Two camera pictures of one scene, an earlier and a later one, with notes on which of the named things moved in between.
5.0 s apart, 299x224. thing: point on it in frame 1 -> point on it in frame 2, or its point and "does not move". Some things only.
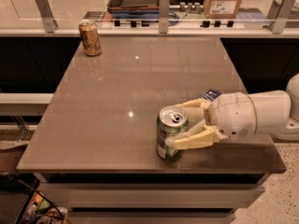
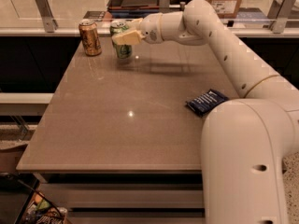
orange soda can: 91,38 does not move
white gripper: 233,115 -> 150,29
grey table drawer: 155,195 does not move
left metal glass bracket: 50,24 does not move
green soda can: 172,121 -> 122,50
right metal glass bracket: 281,7 does not move
